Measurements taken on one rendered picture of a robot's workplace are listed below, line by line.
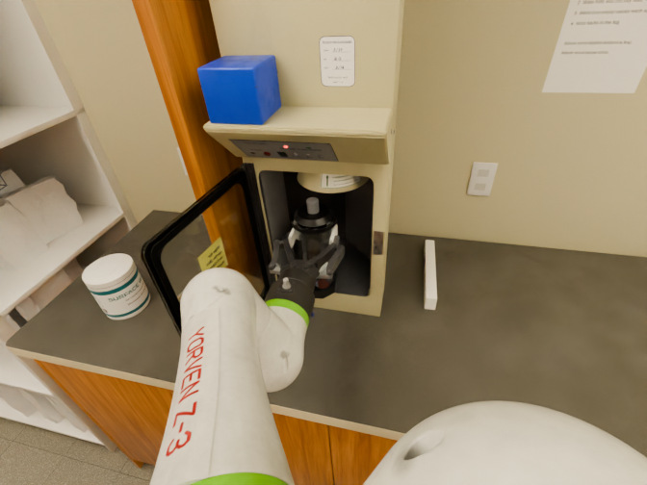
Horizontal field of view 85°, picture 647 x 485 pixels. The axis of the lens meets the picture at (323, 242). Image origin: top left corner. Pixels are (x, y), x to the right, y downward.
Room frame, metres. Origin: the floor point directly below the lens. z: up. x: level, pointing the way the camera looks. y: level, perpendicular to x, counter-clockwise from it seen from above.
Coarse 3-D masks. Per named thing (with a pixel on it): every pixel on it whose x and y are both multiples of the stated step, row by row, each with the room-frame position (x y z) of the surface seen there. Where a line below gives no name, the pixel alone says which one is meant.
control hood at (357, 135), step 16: (288, 112) 0.66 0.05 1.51; (304, 112) 0.65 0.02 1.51; (320, 112) 0.65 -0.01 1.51; (336, 112) 0.64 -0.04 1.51; (352, 112) 0.63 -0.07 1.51; (368, 112) 0.63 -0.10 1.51; (384, 112) 0.62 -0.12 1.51; (208, 128) 0.62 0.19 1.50; (224, 128) 0.61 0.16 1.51; (240, 128) 0.60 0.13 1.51; (256, 128) 0.59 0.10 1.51; (272, 128) 0.59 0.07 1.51; (288, 128) 0.58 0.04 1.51; (304, 128) 0.57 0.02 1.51; (320, 128) 0.56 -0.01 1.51; (336, 128) 0.56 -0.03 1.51; (352, 128) 0.55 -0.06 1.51; (368, 128) 0.55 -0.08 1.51; (384, 128) 0.54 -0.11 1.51; (224, 144) 0.66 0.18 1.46; (336, 144) 0.58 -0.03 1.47; (352, 144) 0.57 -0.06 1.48; (368, 144) 0.56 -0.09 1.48; (384, 144) 0.55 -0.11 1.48; (304, 160) 0.66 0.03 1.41; (352, 160) 0.62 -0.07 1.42; (368, 160) 0.61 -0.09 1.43; (384, 160) 0.60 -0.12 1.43
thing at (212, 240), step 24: (240, 192) 0.68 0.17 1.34; (216, 216) 0.59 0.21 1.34; (240, 216) 0.66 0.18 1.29; (192, 240) 0.52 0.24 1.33; (216, 240) 0.58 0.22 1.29; (240, 240) 0.64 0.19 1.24; (144, 264) 0.43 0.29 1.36; (168, 264) 0.46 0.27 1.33; (192, 264) 0.51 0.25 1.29; (216, 264) 0.56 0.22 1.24; (240, 264) 0.62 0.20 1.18; (264, 288) 0.69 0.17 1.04; (168, 312) 0.43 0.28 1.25
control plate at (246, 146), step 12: (240, 144) 0.64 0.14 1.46; (252, 144) 0.63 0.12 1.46; (264, 144) 0.63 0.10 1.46; (276, 144) 0.62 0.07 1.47; (288, 144) 0.61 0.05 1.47; (300, 144) 0.60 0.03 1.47; (312, 144) 0.59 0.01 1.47; (324, 144) 0.58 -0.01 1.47; (252, 156) 0.68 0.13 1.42; (264, 156) 0.67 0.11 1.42; (276, 156) 0.66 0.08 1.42; (288, 156) 0.65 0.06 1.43; (300, 156) 0.64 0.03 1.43; (312, 156) 0.64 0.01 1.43; (324, 156) 0.63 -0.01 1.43
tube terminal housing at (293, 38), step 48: (240, 0) 0.71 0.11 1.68; (288, 0) 0.69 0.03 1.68; (336, 0) 0.67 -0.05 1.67; (384, 0) 0.65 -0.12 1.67; (240, 48) 0.72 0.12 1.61; (288, 48) 0.69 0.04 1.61; (384, 48) 0.65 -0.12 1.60; (288, 96) 0.70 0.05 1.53; (336, 96) 0.67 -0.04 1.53; (384, 96) 0.65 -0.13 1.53; (384, 192) 0.64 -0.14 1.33; (384, 240) 0.64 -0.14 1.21
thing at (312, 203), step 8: (312, 200) 0.69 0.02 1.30; (304, 208) 0.70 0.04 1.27; (312, 208) 0.68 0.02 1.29; (320, 208) 0.70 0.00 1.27; (328, 208) 0.70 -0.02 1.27; (296, 216) 0.68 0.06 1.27; (304, 216) 0.67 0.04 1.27; (312, 216) 0.67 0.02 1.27; (320, 216) 0.67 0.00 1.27; (328, 216) 0.67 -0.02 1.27; (304, 224) 0.65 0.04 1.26; (312, 224) 0.65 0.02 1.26; (320, 224) 0.65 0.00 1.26
